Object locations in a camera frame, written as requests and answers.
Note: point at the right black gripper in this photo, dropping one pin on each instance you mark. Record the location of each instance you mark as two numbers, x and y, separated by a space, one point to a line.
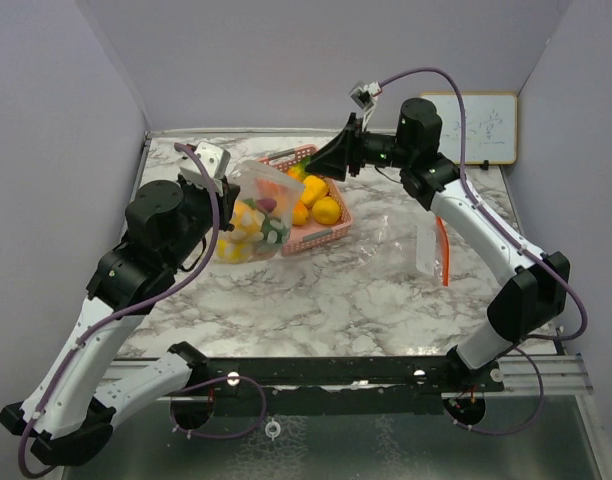
347 150

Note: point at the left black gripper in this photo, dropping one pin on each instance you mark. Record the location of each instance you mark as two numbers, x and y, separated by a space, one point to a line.
230 194

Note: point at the yellow toy lemon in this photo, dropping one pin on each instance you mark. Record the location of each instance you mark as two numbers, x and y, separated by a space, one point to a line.
232 252

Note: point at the purple toy sweet potato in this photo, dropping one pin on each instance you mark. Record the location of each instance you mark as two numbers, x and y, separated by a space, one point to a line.
267 204

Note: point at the pink plastic basket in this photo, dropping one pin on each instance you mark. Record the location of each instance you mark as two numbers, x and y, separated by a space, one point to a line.
312 234

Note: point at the clear zip top bag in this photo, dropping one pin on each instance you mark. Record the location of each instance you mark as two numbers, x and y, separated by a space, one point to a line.
245 176

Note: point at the green toy lime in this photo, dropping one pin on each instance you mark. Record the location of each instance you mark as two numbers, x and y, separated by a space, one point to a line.
275 231

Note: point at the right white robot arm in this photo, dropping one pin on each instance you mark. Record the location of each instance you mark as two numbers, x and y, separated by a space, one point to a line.
531 281

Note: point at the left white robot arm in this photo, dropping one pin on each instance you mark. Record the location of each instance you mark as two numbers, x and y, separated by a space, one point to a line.
70 417

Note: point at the yellow orange toy pepper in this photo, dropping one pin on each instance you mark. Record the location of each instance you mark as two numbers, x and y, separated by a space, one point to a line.
315 188

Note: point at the green yellow toy mango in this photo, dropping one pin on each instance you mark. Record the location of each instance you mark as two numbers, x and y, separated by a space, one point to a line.
298 171

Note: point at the yellow toy fruit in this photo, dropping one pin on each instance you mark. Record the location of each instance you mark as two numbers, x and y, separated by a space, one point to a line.
326 211

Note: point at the orange yellow toy mango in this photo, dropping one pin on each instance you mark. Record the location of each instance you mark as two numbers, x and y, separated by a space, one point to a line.
301 214

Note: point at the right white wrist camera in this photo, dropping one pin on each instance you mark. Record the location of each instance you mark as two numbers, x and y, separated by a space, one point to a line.
365 95

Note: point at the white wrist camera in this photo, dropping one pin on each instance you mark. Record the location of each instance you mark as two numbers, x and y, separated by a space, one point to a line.
215 160
365 95

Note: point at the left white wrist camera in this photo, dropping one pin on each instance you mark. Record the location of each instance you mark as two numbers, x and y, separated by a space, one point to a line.
215 160

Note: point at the small whiteboard wooden frame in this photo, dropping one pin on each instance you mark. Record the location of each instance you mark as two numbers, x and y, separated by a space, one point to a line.
491 126

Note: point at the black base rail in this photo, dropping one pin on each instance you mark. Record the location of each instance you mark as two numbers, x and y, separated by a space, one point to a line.
327 386

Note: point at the aluminium frame rail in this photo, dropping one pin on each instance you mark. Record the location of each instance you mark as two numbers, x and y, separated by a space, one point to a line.
561 375

